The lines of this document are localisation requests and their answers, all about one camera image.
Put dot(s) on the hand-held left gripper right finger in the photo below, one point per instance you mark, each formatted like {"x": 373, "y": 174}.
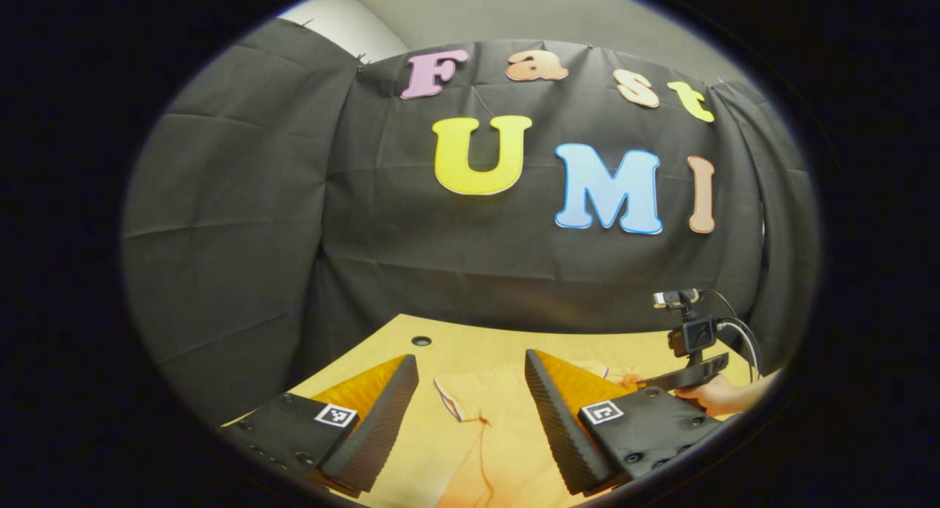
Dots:
{"x": 558, "y": 427}

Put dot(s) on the orange T-shirt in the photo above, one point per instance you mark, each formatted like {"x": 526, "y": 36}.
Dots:
{"x": 492, "y": 420}

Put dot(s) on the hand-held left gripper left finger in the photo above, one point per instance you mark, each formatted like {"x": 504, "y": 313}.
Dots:
{"x": 378, "y": 427}

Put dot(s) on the black backdrop cloth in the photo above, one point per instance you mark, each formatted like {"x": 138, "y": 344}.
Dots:
{"x": 440, "y": 273}

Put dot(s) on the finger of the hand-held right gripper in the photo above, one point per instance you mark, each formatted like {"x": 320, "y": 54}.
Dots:
{"x": 690, "y": 376}

